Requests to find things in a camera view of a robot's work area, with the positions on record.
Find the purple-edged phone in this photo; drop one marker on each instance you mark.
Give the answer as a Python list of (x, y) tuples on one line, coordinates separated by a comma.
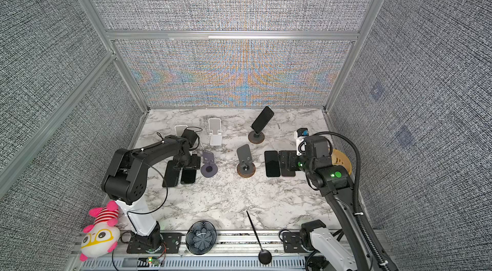
[(272, 163)]

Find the white phone stand, left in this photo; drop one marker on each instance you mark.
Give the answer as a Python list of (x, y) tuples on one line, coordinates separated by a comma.
[(179, 129)]

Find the green-lit circuit board, left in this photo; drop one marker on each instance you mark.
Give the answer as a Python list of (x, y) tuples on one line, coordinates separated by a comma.
[(153, 261)]

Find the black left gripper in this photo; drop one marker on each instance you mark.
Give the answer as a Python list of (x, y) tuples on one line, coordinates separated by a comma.
[(195, 164)]

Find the wood-base stand, back right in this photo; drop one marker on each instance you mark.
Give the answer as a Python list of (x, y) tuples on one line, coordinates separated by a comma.
[(256, 138)]

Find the black long-handled spoon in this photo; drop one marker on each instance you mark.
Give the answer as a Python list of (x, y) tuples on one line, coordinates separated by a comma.
[(264, 256)]

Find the right wrist camera, white mount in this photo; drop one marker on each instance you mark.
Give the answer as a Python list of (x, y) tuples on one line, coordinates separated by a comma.
[(300, 135)]

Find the aluminium front rail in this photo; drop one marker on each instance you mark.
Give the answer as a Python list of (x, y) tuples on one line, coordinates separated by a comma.
[(233, 250)]

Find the pink striped plush toy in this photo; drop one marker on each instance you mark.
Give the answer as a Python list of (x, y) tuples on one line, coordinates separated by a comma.
[(103, 235)]

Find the wood-base grey stand, centre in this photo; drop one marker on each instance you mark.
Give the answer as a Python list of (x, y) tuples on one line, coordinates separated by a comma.
[(245, 167)]

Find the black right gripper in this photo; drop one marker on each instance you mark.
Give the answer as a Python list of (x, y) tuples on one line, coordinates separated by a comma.
[(286, 159)]

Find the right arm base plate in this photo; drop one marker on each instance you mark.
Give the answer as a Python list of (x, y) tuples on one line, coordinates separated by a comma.
[(292, 242)]

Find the bamboo steamer basket with buns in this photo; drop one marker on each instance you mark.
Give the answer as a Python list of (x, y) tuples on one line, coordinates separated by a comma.
[(341, 159)]

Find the teal-edged phone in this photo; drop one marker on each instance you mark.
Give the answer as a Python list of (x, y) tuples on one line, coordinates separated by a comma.
[(188, 176)]

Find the white phone stand, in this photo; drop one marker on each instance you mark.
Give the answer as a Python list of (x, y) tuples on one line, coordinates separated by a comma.
[(179, 129), (215, 129)]

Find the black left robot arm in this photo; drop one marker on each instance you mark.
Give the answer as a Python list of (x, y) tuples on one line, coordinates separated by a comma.
[(125, 182)]

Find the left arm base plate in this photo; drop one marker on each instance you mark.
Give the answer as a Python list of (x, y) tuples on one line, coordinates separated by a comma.
[(170, 243)]

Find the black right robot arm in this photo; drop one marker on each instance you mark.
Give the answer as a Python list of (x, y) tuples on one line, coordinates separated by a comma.
[(355, 246)]

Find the white phone stand, middle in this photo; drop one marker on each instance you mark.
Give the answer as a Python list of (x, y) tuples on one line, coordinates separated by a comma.
[(215, 129)]

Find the purple round-base phone stand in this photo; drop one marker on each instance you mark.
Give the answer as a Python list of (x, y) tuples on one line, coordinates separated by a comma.
[(209, 168)]

